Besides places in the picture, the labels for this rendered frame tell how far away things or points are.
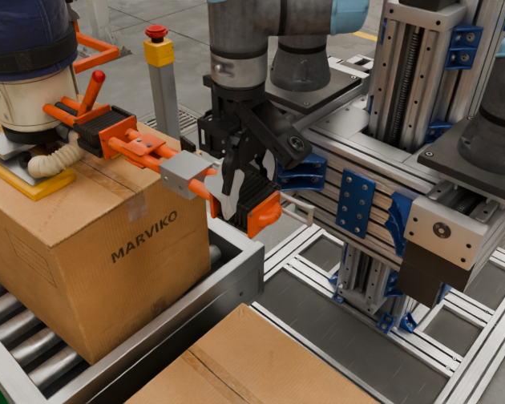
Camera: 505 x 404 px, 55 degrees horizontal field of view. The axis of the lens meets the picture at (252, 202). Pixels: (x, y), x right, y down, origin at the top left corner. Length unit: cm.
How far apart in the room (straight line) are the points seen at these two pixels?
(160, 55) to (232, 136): 94
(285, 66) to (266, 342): 67
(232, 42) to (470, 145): 55
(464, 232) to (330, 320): 88
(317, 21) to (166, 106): 110
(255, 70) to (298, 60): 54
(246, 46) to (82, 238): 53
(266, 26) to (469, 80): 66
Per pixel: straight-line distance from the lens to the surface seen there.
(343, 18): 63
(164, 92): 165
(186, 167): 82
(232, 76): 63
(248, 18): 60
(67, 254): 98
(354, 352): 165
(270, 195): 74
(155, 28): 160
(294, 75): 117
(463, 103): 120
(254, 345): 123
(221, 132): 68
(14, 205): 107
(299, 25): 62
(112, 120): 98
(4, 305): 146
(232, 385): 117
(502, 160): 99
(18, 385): 122
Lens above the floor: 156
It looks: 39 degrees down
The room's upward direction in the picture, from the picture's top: straight up
